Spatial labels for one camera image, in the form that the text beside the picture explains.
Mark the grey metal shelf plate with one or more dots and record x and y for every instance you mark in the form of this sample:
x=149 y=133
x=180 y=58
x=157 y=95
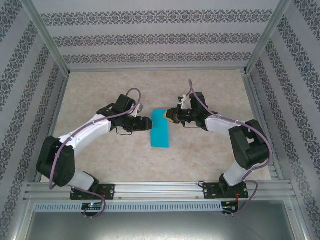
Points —
x=160 y=226

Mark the aluminium frame upright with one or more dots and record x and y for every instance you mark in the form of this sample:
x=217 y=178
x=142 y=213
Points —
x=300 y=220
x=21 y=220

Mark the aluminium frame post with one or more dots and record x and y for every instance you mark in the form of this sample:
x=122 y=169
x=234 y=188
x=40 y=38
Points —
x=266 y=37
x=50 y=42

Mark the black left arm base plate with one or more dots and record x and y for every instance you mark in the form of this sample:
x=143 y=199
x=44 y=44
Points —
x=108 y=188

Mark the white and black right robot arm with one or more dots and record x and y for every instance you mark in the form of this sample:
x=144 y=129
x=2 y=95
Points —
x=218 y=126

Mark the aluminium mounting rail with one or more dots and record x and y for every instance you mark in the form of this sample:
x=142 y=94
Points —
x=155 y=190

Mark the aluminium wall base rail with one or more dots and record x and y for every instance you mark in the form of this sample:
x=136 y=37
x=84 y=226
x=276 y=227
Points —
x=155 y=68

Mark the small circuit board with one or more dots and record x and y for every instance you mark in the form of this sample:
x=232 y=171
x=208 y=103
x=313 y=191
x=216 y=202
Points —
x=228 y=208
x=96 y=206

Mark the teal cloth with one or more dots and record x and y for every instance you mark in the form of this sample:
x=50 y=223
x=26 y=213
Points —
x=160 y=135

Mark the aluminium table side rail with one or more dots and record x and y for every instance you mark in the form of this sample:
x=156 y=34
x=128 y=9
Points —
x=53 y=125
x=257 y=112

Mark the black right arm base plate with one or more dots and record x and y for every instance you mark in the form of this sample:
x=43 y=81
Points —
x=211 y=187

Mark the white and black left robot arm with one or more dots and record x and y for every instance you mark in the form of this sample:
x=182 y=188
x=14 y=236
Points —
x=87 y=131

